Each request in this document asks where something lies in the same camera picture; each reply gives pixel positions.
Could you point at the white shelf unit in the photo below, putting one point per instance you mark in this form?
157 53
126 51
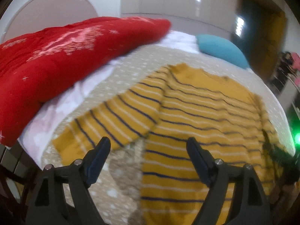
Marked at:
288 75

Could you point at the dark metal frame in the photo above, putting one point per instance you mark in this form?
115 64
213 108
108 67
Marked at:
11 180

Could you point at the red quilt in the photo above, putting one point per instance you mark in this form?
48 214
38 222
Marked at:
58 58

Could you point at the yellow striped sweater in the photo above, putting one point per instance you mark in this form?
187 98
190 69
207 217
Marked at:
187 126

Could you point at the glossy beige wardrobe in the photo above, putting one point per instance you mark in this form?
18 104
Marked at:
178 0

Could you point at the white bed sheet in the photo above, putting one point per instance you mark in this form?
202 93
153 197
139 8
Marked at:
58 112

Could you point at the teal pillow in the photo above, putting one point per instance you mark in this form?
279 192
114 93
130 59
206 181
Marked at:
220 49

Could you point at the beige dotted bedspread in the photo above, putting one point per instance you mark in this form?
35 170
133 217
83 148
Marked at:
121 75

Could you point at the wooden door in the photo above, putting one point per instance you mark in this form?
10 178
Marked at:
274 39

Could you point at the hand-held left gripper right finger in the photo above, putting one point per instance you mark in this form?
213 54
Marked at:
199 161

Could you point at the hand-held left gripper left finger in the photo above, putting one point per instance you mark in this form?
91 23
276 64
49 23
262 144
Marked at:
98 161

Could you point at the rounded pale headboard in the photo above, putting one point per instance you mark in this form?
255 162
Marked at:
46 11

